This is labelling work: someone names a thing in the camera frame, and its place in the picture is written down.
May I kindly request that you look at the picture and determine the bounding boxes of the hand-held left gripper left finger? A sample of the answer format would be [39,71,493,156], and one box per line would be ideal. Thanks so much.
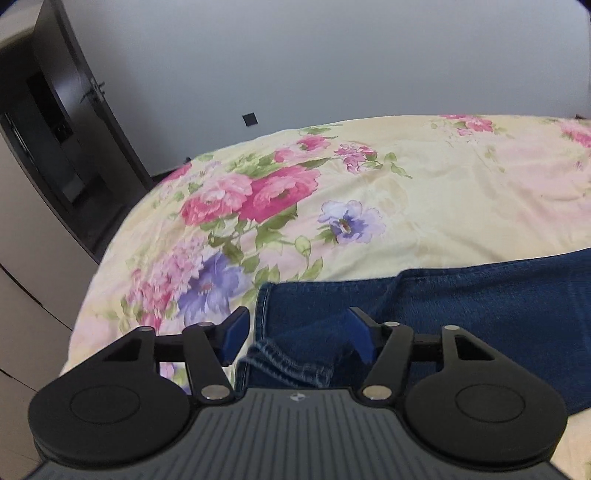
[95,306,251,401]

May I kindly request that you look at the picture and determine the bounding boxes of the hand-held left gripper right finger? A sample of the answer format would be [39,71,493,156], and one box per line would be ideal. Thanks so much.
[347,306,502,401]

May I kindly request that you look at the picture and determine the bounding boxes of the blue denim pants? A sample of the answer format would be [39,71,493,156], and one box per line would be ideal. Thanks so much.
[235,248,591,416]

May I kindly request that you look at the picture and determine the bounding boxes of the floral bed sheet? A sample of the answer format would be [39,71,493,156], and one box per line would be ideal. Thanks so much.
[60,114,591,480]

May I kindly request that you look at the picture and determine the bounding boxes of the beige wardrobe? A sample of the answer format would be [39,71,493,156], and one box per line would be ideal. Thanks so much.
[0,0,101,467]

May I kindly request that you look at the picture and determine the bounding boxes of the dark wooden door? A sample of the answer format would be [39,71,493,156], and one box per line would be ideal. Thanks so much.
[0,0,153,265]

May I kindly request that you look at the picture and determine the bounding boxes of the metal door handle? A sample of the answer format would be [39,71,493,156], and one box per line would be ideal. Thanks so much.
[79,78,107,105]

